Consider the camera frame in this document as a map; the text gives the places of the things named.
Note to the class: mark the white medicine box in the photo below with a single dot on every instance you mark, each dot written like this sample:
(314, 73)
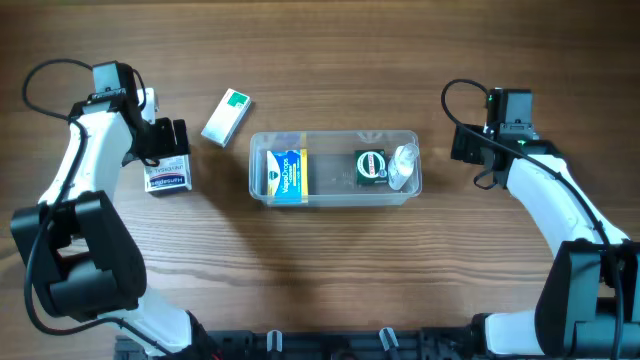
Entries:
(171, 175)

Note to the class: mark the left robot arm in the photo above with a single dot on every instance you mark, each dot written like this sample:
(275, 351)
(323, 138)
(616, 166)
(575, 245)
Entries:
(83, 268)

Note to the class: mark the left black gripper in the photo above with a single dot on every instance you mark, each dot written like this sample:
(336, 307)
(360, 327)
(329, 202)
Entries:
(167, 138)

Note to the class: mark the clear plastic container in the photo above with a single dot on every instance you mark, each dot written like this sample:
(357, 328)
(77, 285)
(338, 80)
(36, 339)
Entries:
(331, 166)

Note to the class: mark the white box green corner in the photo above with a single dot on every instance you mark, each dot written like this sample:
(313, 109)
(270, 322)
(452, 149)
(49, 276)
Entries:
(226, 117)

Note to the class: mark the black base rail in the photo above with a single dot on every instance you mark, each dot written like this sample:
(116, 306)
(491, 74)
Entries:
(387, 343)

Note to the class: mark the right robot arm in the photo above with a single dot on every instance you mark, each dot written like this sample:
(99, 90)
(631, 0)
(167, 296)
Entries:
(589, 305)

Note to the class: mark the clear spray bottle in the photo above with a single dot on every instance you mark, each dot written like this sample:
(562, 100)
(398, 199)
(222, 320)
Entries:
(401, 165)

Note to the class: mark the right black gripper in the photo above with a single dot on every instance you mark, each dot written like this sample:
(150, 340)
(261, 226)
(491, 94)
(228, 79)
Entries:
(463, 145)

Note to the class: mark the blue yellow VapoDrops box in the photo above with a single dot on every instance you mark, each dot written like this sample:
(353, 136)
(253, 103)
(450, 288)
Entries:
(287, 176)

